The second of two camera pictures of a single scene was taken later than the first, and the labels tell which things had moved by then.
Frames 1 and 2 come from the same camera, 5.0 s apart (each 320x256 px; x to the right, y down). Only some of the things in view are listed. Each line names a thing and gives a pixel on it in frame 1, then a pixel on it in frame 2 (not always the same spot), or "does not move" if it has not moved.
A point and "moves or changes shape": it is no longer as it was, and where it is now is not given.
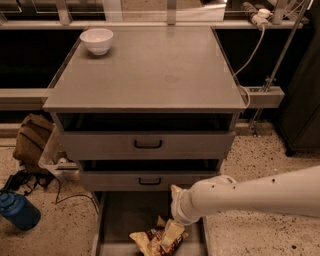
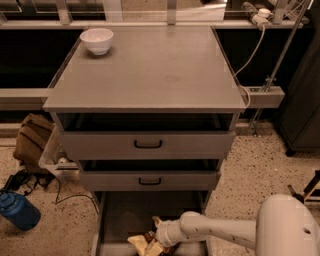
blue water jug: (18, 211) does not move
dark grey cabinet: (299, 121) does not move
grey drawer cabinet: (142, 109) does not move
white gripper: (179, 207) → (163, 233)
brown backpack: (34, 132) does not move
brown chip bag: (150, 242) moves or changes shape
